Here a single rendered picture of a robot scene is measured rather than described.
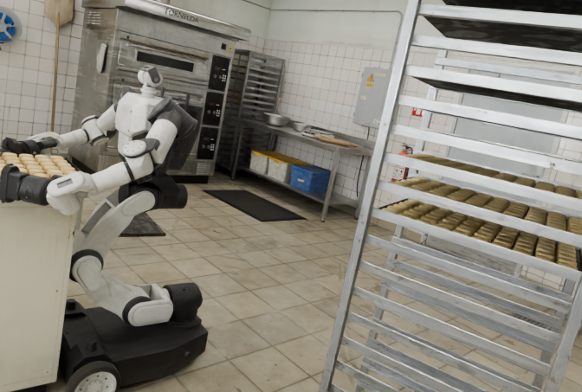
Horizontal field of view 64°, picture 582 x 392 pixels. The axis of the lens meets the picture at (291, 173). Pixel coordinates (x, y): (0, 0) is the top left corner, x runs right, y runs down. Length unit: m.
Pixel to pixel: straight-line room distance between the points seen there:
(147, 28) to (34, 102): 1.64
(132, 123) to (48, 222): 0.47
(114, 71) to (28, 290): 3.63
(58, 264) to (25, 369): 0.42
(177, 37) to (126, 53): 0.63
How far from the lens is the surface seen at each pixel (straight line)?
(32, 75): 6.11
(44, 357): 2.13
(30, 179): 1.66
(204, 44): 5.77
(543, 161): 1.40
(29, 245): 1.90
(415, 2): 1.48
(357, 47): 6.24
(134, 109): 1.93
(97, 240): 2.08
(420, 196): 1.45
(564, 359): 1.47
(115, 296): 2.22
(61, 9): 6.11
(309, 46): 6.84
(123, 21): 5.32
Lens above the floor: 1.37
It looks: 10 degrees down
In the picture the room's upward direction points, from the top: 11 degrees clockwise
